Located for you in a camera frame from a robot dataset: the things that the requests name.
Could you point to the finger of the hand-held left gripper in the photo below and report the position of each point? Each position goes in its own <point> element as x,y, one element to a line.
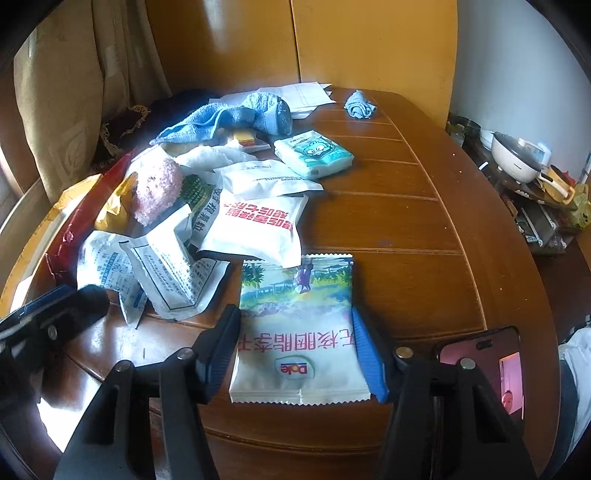
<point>60,318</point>

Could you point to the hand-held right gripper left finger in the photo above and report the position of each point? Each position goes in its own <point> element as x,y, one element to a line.
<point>221,353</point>

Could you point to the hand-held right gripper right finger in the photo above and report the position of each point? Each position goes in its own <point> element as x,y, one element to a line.
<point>369,360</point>

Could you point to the landscape print fruit snack packet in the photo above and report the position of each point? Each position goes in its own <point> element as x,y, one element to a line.
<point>295,332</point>

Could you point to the small blue cloth bundle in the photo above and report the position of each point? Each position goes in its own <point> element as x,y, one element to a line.
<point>361,105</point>

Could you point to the white text-printed packet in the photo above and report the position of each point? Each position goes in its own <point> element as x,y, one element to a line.
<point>175,277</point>
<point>106,272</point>

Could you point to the yellow plastic bag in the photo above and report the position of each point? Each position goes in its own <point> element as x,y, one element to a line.
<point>41,240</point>

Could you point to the red snack packet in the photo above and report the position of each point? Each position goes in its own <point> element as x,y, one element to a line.
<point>78,230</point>

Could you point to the yellow snack packet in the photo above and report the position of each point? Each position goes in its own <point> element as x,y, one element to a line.
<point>115,205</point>

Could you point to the white packet with red print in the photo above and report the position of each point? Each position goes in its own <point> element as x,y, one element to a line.
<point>258,226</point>

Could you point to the black smartphone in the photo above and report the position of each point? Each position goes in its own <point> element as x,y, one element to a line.
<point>501,344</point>

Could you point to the green and white packet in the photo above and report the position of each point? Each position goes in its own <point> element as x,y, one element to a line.
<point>205,207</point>

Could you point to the pink fluffy cloth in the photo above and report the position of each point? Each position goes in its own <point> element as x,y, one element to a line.
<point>157,189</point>

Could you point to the small white packet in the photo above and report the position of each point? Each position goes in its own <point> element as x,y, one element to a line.
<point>263,177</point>

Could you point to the person's clothing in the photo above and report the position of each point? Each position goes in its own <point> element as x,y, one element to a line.
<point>575,392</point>

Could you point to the dark fringed cloth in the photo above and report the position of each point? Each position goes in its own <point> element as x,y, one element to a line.
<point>138,122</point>

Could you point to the teal cartoon tissue pack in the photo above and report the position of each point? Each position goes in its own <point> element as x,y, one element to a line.
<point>314,154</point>

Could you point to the clear case with yellow items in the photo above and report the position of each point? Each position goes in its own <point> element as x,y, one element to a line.
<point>244,137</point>

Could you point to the cluttered side table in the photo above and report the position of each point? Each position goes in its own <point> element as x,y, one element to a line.
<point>531,207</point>

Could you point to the beige curtain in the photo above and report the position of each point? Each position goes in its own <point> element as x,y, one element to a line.
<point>60,92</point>

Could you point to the large blue towel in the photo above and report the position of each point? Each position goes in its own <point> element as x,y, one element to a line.
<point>231,115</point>

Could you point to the yellow-green plastic bag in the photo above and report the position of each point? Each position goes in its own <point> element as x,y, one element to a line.
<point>582,205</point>

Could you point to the white paper sheets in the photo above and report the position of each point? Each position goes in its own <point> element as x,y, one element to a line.
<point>307,94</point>

